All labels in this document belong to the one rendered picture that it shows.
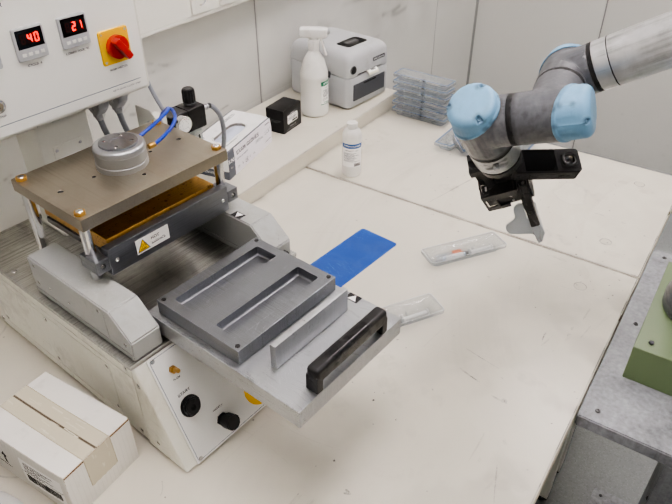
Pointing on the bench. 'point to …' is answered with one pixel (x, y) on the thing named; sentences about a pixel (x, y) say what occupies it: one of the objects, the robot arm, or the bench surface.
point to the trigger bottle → (314, 73)
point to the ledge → (300, 143)
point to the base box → (97, 371)
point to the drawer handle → (317, 370)
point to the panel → (202, 432)
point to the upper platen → (102, 234)
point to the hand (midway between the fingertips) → (538, 204)
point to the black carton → (284, 114)
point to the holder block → (246, 298)
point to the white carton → (239, 139)
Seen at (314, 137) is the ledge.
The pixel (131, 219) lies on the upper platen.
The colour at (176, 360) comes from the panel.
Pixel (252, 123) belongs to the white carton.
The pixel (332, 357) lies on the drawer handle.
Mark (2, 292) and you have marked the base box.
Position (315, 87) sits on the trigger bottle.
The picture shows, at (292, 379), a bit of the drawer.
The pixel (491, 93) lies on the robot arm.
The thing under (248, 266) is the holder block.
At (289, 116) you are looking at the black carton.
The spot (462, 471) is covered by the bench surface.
